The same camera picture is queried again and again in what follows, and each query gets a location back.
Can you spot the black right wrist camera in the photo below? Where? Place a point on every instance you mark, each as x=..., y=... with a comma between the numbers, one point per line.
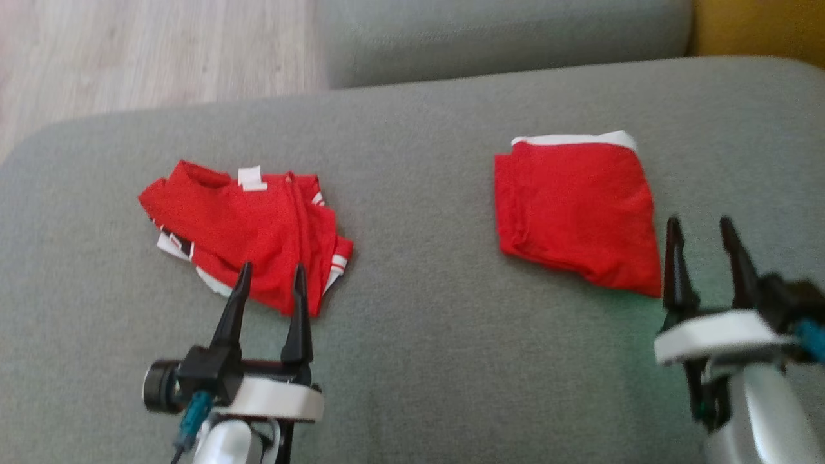
x=786, y=296

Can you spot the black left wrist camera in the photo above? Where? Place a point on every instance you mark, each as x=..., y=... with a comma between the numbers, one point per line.
x=200, y=377

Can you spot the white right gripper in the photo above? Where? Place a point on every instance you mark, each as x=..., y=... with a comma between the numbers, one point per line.
x=715, y=338

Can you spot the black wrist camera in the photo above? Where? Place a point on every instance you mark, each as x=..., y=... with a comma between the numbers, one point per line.
x=200, y=377
x=786, y=296

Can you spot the yellow sofa backrest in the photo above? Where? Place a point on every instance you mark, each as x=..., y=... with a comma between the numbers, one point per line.
x=760, y=26

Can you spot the red garment with white waistband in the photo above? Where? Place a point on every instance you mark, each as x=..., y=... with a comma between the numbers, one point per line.
x=573, y=206

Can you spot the large grey sofa seat cushion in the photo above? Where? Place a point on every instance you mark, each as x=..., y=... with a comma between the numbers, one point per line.
x=419, y=322

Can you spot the red garment with white stripes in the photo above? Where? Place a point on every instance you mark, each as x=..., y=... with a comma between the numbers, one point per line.
x=258, y=225

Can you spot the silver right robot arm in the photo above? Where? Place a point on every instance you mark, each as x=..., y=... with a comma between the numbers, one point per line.
x=760, y=419

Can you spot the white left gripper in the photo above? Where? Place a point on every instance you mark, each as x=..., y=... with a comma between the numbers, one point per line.
x=277, y=399

